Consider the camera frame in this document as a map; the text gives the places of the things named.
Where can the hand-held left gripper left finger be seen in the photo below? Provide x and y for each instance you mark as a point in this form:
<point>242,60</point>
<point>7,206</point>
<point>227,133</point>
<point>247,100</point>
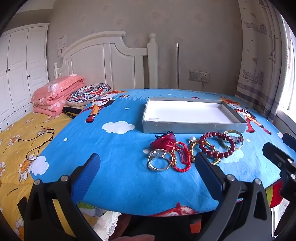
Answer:
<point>86,176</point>

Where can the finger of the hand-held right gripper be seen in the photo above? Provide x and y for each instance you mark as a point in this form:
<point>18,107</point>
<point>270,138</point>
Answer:
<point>274,151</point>
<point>290,138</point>

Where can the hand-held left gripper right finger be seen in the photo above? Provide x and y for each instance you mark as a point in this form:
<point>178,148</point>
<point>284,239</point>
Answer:
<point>208,178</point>

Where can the gold interlocked bangle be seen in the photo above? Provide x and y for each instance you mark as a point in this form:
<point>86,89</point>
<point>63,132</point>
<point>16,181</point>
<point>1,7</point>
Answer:
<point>159,153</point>

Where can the red flower pendant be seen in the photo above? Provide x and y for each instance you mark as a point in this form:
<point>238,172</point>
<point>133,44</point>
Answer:
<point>165,141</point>

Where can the grey shallow cardboard box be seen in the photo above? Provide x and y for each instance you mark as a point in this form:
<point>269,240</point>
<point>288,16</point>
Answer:
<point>185,111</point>

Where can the blue cartoon printed cloth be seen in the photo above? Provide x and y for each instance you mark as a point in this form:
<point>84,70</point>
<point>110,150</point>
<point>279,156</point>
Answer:
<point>115,162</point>

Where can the white lace cloth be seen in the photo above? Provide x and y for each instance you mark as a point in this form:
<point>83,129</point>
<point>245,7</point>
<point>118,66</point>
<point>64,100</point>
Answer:
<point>106,227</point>

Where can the window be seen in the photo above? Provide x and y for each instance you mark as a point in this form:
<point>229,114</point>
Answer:
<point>290,81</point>

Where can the yellow floral bedsheet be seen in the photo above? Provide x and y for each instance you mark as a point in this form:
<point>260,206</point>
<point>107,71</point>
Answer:
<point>13,143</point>

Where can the patterned round pillow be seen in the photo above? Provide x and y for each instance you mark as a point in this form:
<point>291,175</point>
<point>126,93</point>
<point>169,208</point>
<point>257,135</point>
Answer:
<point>87,92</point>

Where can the ship print curtain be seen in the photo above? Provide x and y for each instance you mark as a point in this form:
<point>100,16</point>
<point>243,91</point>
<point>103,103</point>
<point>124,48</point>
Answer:
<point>256,58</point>

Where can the pink folded quilt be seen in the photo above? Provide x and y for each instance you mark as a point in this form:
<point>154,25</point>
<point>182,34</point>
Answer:
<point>53,95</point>

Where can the white wooden headboard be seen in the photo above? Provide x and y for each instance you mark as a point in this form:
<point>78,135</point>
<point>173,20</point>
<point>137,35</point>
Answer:
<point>92,60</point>

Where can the metal pole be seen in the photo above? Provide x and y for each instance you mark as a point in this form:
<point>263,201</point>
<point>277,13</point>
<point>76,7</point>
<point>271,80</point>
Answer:
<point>177,64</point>

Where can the white wardrobe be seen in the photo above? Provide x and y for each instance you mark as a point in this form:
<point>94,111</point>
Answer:
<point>20,69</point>

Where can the paper notice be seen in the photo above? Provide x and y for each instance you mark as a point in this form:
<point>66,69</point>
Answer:
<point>62,44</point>

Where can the grey wall socket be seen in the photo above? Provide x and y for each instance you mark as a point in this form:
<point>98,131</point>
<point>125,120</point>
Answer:
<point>204,74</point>

